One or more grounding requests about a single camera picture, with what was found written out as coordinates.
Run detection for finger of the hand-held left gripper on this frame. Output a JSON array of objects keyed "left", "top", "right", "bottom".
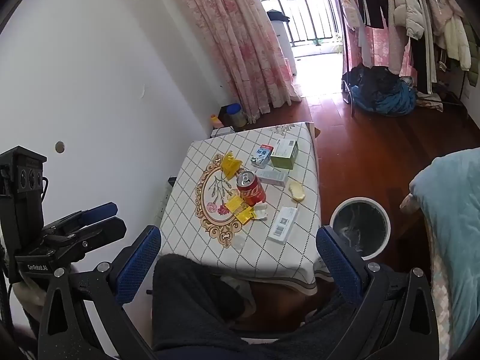
[
  {"left": 41, "top": 215, "right": 127, "bottom": 260},
  {"left": 41, "top": 202, "right": 119, "bottom": 235}
]

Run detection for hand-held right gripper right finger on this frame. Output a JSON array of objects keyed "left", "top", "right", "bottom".
[{"left": 316, "top": 226, "right": 439, "bottom": 360}]

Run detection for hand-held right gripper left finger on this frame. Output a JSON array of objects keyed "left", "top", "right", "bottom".
[{"left": 37, "top": 226, "right": 163, "bottom": 360}]

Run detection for white trash bin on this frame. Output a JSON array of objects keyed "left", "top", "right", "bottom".
[{"left": 329, "top": 196, "right": 392, "bottom": 261}]

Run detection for white barcode box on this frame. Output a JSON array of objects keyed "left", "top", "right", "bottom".
[{"left": 267, "top": 206, "right": 300, "bottom": 243}]

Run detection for white paper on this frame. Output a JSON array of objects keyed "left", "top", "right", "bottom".
[{"left": 250, "top": 202, "right": 270, "bottom": 220}]

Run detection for yellow white wrapper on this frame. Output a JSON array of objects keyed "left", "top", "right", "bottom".
[{"left": 235, "top": 207, "right": 256, "bottom": 225}]

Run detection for grey white cardboard box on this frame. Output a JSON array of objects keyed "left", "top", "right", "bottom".
[{"left": 256, "top": 167, "right": 290, "bottom": 188}]

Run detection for red soda can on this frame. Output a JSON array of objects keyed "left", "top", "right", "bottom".
[{"left": 236, "top": 170, "right": 267, "bottom": 205}]

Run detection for green cardboard box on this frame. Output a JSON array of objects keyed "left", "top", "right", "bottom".
[{"left": 270, "top": 139, "right": 299, "bottom": 170}]

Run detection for blue white milk carton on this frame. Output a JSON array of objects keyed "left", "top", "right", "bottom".
[{"left": 250, "top": 144, "right": 275, "bottom": 169}]

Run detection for large yellow plastic packet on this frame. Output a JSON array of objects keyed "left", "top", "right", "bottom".
[{"left": 220, "top": 151, "right": 243, "bottom": 179}]

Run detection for person's left forearm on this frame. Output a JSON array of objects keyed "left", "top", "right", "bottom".
[{"left": 10, "top": 279, "right": 49, "bottom": 309}]

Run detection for person's dark fleece pants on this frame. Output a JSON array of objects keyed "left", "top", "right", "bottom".
[{"left": 150, "top": 253, "right": 362, "bottom": 360}]

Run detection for white power strip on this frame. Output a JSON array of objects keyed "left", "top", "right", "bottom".
[{"left": 154, "top": 176, "right": 177, "bottom": 230}]

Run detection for checked floral tablecloth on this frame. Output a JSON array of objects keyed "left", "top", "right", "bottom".
[{"left": 159, "top": 122, "right": 322, "bottom": 296}]

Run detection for light blue blanket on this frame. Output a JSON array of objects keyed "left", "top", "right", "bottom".
[{"left": 399, "top": 148, "right": 480, "bottom": 349}]

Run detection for black storage box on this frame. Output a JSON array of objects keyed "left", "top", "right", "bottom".
[{"left": 218, "top": 104, "right": 241, "bottom": 127}]

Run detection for blue lid plastic jar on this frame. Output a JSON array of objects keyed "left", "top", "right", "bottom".
[{"left": 225, "top": 104, "right": 248, "bottom": 128}]

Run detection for pile of dark blue clothes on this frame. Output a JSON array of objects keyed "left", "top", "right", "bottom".
[{"left": 343, "top": 64, "right": 418, "bottom": 117}]

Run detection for black clothes rack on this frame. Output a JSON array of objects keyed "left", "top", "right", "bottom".
[{"left": 412, "top": 0, "right": 474, "bottom": 121}]

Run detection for black striped track pants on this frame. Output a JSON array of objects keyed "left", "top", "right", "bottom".
[{"left": 408, "top": 0, "right": 436, "bottom": 95}]

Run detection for white cylindrical appliance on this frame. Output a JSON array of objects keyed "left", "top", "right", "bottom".
[{"left": 267, "top": 11, "right": 299, "bottom": 78}]

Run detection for balcony railing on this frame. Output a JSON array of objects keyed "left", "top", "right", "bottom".
[{"left": 259, "top": 0, "right": 343, "bottom": 46}]

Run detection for white fleece jacket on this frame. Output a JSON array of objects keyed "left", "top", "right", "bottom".
[{"left": 436, "top": 15, "right": 472, "bottom": 71}]

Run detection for dark olive jacket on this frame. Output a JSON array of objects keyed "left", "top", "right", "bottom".
[{"left": 463, "top": 15, "right": 480, "bottom": 88}]

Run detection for white puffer jacket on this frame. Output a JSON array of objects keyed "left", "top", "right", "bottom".
[{"left": 386, "top": 0, "right": 427, "bottom": 40}]

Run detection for pink fluffy coat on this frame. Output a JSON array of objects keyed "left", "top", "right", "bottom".
[{"left": 424, "top": 0, "right": 466, "bottom": 37}]

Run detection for black cable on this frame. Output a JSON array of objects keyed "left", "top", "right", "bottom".
[{"left": 0, "top": 259, "right": 17, "bottom": 332}]

